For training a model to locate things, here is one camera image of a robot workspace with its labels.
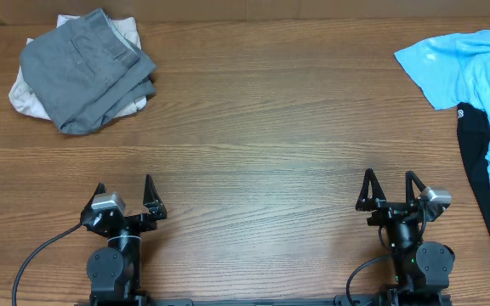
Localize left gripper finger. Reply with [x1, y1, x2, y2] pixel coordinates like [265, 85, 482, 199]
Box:
[84, 183, 106, 211]
[143, 174, 167, 219]

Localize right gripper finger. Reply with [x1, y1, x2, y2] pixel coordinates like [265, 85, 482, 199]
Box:
[405, 171, 426, 204]
[356, 168, 386, 212]

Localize light blue printed t-shirt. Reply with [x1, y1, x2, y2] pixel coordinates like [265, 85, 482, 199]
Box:
[395, 30, 490, 181]

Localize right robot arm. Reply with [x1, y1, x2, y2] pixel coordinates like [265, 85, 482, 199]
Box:
[345, 168, 455, 306]

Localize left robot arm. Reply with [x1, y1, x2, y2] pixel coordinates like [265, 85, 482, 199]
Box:
[81, 175, 167, 306]

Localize black t-shirt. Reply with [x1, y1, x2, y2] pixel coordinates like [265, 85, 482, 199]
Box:
[457, 103, 490, 235]

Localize grey folded trousers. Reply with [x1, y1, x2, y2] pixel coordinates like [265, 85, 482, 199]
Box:
[20, 8, 156, 135]

